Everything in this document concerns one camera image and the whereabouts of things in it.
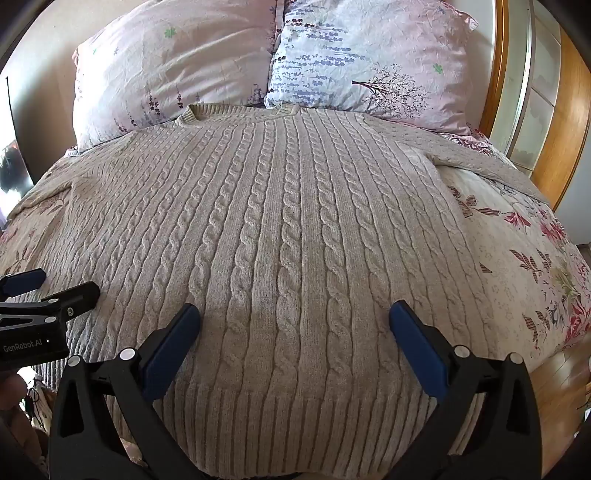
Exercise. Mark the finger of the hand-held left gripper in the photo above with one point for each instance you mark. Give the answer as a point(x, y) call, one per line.
point(78, 297)
point(27, 278)

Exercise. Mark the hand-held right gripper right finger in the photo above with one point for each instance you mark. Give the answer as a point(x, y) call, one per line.
point(415, 346)

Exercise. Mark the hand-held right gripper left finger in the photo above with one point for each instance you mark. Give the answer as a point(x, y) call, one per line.
point(171, 350)

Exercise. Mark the dark screen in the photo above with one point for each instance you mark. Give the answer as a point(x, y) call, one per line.
point(14, 157)

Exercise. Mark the floral bed quilt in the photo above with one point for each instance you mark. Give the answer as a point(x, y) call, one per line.
point(517, 258)

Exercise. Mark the pink lavender-print pillow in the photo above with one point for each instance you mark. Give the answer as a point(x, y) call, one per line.
point(175, 60)

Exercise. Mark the wooden headboard with white panels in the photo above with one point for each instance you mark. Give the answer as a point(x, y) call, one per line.
point(572, 115)

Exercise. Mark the white tree-print pillow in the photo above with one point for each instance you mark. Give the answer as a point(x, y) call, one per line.
point(369, 46)

